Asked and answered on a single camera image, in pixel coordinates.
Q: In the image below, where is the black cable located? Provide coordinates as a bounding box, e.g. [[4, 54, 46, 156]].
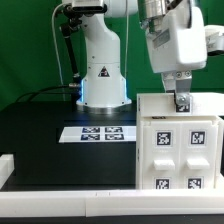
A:
[[15, 84, 83, 103]]

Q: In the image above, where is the white marker base sheet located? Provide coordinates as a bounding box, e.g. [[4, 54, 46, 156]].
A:
[[59, 126, 136, 143]]

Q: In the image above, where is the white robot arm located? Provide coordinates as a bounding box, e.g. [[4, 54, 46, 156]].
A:
[[62, 0, 207, 113]]

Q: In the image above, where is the white frame rail fence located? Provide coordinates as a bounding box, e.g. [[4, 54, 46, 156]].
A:
[[0, 154, 224, 218]]

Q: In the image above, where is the white cabinet body box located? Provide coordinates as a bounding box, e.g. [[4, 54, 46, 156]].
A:
[[136, 116, 224, 190]]

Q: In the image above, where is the white cabinet door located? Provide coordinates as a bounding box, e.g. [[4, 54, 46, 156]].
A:
[[142, 121, 180, 190], [180, 120, 217, 189]]

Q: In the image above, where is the white cable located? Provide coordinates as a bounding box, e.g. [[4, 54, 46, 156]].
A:
[[51, 2, 68, 101]]

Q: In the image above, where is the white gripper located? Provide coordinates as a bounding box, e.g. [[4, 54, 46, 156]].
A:
[[142, 5, 207, 106]]

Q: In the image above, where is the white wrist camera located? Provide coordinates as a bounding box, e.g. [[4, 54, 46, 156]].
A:
[[205, 25, 224, 56]]

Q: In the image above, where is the white block with markers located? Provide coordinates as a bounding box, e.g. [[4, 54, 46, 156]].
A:
[[137, 92, 224, 117]]

